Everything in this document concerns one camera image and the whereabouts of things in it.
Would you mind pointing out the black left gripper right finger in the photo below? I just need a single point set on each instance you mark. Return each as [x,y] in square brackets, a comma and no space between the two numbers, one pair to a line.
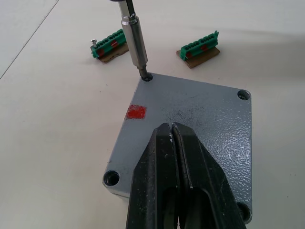
[209,186]

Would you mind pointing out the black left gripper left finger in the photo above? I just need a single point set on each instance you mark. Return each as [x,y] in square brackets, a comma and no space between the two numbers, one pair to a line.
[152,179]

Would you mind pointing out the grey metal lid red mark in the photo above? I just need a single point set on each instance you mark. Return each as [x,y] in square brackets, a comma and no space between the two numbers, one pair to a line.
[202,114]

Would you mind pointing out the grey metal box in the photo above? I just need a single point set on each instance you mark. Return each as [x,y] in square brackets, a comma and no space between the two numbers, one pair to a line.
[116,189]

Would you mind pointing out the green plastic screw holder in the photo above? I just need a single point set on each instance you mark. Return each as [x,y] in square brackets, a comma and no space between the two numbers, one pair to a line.
[197,46]
[107,45]

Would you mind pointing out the silver pan-head screw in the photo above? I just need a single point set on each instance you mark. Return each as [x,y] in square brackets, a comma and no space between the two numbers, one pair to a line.
[93,42]

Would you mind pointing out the brown cardboard piece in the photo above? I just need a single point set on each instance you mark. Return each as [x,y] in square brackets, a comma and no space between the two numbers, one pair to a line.
[112,57]
[202,60]

